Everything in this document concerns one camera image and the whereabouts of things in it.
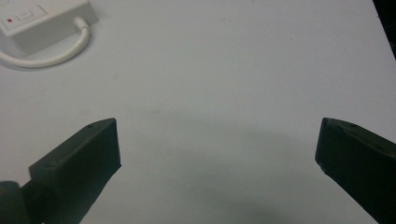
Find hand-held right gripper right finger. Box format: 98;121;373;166
314;117;396;224

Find white power cable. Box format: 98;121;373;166
0;17;92;69

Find white power strip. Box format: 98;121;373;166
0;0;100;55

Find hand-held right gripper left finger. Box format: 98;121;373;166
21;117;122;224

